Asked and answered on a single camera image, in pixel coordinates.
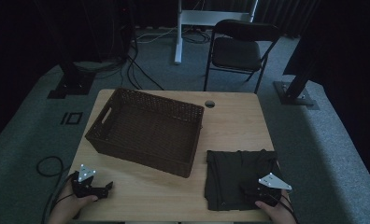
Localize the brown wicker basket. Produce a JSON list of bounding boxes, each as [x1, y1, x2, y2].
[[84, 88, 205, 179]]

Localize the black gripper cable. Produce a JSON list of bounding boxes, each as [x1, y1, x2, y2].
[[276, 193, 300, 224], [36, 156, 77, 224]]

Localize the white metal desk frame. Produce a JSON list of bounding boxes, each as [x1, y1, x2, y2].
[[173, 0, 260, 65]]

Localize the black floor cables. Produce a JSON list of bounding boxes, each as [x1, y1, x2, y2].
[[74, 27, 166, 91]]

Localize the person's left hand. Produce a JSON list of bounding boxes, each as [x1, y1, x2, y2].
[[49, 181, 99, 224]]

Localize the black metal stand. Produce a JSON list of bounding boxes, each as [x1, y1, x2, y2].
[[47, 43, 97, 100], [273, 55, 320, 110]]

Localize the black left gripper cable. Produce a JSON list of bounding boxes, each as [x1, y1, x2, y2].
[[36, 156, 77, 224]]

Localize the white floor cable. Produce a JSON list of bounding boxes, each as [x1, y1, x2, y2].
[[135, 26, 178, 45]]

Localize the dark grey shirt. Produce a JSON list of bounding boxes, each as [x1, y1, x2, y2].
[[204, 149, 284, 212]]

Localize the person's right hand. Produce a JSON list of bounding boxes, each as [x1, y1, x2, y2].
[[254, 190, 298, 224]]

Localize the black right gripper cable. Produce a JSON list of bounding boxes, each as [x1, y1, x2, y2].
[[276, 193, 300, 224]]

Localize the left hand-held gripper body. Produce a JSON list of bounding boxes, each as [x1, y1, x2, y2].
[[71, 163, 105, 199]]

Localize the black folding chair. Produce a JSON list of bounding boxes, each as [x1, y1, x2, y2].
[[204, 19, 280, 94]]

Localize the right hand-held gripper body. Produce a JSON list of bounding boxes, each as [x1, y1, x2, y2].
[[239, 172, 293, 208]]

